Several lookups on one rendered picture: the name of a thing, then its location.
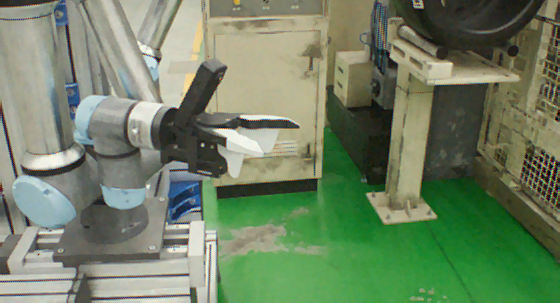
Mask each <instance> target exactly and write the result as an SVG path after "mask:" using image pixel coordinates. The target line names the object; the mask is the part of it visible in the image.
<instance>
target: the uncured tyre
mask: <svg viewBox="0 0 560 303"><path fill-rule="evenodd" d="M392 1H393V4H394V6H395V8H396V10H397V12H398V13H399V15H400V16H401V18H402V19H403V20H404V21H406V22H407V23H408V24H409V25H410V27H411V28H412V29H414V30H415V31H417V32H418V33H420V34H422V35H424V36H426V37H428V39H430V40H432V41H434V42H436V43H438V44H440V45H442V46H444V47H446V48H449V49H453V50H458V51H459V50H460V51H479V50H484V49H488V48H494V47H497V46H499V45H500V44H502V43H504V42H506V41H508V40H509V39H512V38H513V37H515V36H516V35H517V34H518V33H519V32H520V31H522V30H523V29H524V28H525V27H526V26H527V25H528V24H529V23H530V21H531V20H532V19H534V17H535V16H536V15H537V12H538V11H539V9H541V7H542V6H543V2H544V1H545V0H476V1H475V2H474V3H472V4H471V5H470V6H469V7H468V8H466V9H462V10H460V11H459V12H456V13H453V14H448V13H447V12H446V10H445V8H444V6H443V4H442V1H441V0H422V5H423V9H418V8H414V5H413V0H392Z"/></svg>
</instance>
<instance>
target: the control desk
mask: <svg viewBox="0 0 560 303"><path fill-rule="evenodd" d="M200 6H201V24H202V40H203V57H204V61H207V60H211V59H215V58H216V59H218V60H219V61H220V62H222V63H223V64H224V65H226V66H227V67H228V69H227V71H226V72H225V75H224V78H223V80H222V81H221V83H220V84H219V85H218V87H217V89H216V91H215V93H214V95H213V97H212V98H211V100H210V101H209V103H208V105H207V107H206V112H207V113H210V112H226V113H250V114H262V115H268V116H276V117H282V118H288V119H290V120H292V121H294V122H296V123H297V124H299V125H300V129H280V130H279V133H278V134H277V137H276V140H275V143H274V146H273V148H272V150H271V151H270V152H268V153H265V156H264V157H258V156H252V155H247V154H245V156H244V159H243V163H242V166H241V170H240V173H239V176H238V177H237V178H234V177H232V176H231V175H230V172H229V167H228V172H226V173H225V174H220V178H214V177H212V180H213V186H215V191H216V198H217V200H220V199H231V198H243V197H255V196H266V195H277V194H289V193H301V192H312V191H317V189H318V178H319V177H321V170H322V149H323V128H324V107H325V86H326V66H327V44H328V28H327V23H328V19H327V17H328V7H329V0H200Z"/></svg>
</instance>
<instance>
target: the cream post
mask: <svg viewBox="0 0 560 303"><path fill-rule="evenodd" d="M441 1H442V4H443V6H444V5H445V0H441ZM434 86H435V85H433V86H426V85H425V84H424V83H422V81H421V80H419V79H418V78H417V77H415V76H414V75H412V74H411V73H410V72H408V71H407V70H406V69H404V68H403V67H402V66H401V65H400V64H399V66H398V75H397V84H396V93H395V102H394V110H393V120H392V129H391V137H390V156H389V166H388V173H387V183H386V192H385V195H387V194H389V202H388V205H389V207H390V208H391V210H392V211H394V212H395V211H404V210H405V203H406V200H409V204H410V210H413V209H417V208H418V201H419V194H420V188H421V181H422V174H423V167H424V161H425V154H426V140H427V134H428V127H429V120H430V112H431V106H432V99H433V92H434Z"/></svg>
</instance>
